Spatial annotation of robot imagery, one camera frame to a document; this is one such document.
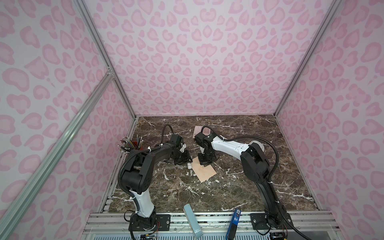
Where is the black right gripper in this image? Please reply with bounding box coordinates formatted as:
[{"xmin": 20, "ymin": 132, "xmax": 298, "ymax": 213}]
[{"xmin": 196, "ymin": 148, "xmax": 216, "ymax": 167}]

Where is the beige envelope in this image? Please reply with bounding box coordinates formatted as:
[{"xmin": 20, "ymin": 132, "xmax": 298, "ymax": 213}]
[{"xmin": 192, "ymin": 158, "xmax": 217, "ymax": 183}]

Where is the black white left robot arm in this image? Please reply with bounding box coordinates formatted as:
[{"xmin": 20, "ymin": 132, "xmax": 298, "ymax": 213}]
[{"xmin": 118, "ymin": 124, "xmax": 192, "ymax": 231}]

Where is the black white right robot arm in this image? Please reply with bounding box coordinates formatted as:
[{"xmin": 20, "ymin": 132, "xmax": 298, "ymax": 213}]
[{"xmin": 194, "ymin": 130, "xmax": 295, "ymax": 229}]

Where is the pink calculator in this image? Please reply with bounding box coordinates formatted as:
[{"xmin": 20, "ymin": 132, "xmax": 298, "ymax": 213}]
[{"xmin": 193, "ymin": 126, "xmax": 211, "ymax": 138}]

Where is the red pencil cup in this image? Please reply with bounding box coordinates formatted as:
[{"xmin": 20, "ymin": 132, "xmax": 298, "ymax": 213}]
[{"xmin": 132, "ymin": 142, "xmax": 143, "ymax": 150}]

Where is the white round clock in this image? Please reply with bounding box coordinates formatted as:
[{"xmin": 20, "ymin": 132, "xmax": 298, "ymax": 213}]
[{"xmin": 250, "ymin": 140, "xmax": 265, "ymax": 152}]

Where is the coloured pencils bundle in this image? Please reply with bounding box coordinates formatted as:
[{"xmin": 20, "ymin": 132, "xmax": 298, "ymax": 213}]
[{"xmin": 118, "ymin": 136, "xmax": 143, "ymax": 153}]

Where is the light blue stapler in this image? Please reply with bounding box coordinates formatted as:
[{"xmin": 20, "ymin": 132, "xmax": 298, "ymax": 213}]
[{"xmin": 183, "ymin": 204, "xmax": 203, "ymax": 239}]

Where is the blue utility knife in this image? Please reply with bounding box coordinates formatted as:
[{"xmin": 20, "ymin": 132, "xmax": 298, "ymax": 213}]
[{"xmin": 226, "ymin": 208, "xmax": 242, "ymax": 240}]

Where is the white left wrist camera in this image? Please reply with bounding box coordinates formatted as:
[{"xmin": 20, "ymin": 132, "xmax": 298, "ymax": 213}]
[{"xmin": 168, "ymin": 134, "xmax": 187, "ymax": 153}]

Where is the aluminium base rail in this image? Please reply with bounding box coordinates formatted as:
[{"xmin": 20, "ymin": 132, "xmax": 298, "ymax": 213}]
[{"xmin": 81, "ymin": 211, "xmax": 344, "ymax": 240}]

